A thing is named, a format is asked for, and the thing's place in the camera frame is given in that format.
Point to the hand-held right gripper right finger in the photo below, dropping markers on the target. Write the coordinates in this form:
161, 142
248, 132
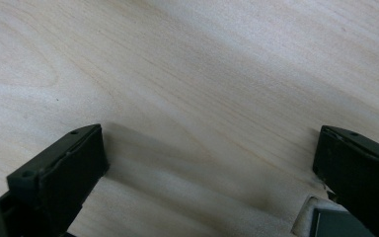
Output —
358, 174

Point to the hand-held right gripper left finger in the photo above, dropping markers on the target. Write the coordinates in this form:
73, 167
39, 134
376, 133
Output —
62, 171

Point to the dark grey flat block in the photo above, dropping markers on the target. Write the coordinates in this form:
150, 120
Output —
339, 225

